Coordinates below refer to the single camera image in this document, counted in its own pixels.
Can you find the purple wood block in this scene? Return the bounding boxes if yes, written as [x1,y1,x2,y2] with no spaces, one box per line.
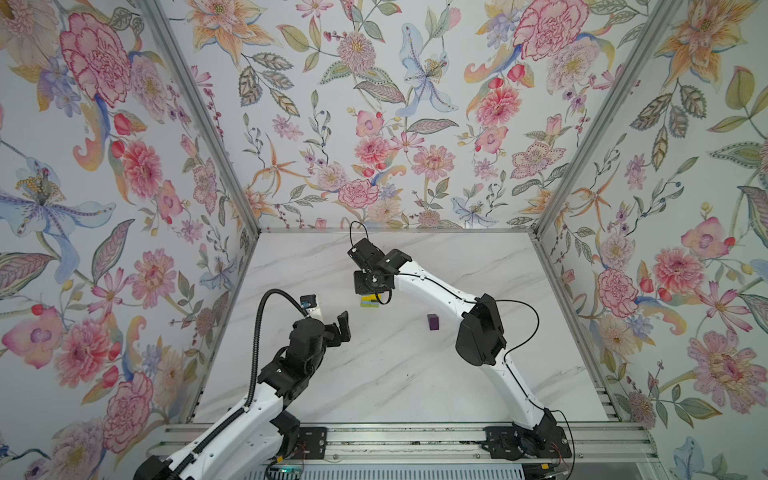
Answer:
[427,314,440,331]

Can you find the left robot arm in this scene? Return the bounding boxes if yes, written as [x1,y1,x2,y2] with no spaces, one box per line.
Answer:
[134,311,351,479]

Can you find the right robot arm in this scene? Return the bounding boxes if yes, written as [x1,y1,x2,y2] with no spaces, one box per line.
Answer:
[348,238,558,450]

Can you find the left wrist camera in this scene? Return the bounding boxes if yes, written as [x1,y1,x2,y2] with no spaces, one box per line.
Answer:
[300,294,323,322]

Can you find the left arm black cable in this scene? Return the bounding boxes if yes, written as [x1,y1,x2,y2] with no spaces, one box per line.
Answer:
[161,288,310,480]

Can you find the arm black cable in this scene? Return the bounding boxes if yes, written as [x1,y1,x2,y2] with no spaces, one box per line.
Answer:
[161,288,310,480]
[348,220,577,480]

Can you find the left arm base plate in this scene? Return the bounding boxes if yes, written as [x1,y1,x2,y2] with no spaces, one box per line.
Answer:
[276,427,328,460]

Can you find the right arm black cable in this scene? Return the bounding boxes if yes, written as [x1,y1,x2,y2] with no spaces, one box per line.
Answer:
[348,220,577,480]

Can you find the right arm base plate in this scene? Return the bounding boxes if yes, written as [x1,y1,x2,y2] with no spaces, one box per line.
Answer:
[481,424,573,461]

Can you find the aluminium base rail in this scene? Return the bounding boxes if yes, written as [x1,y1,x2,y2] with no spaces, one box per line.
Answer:
[146,422,661,466]

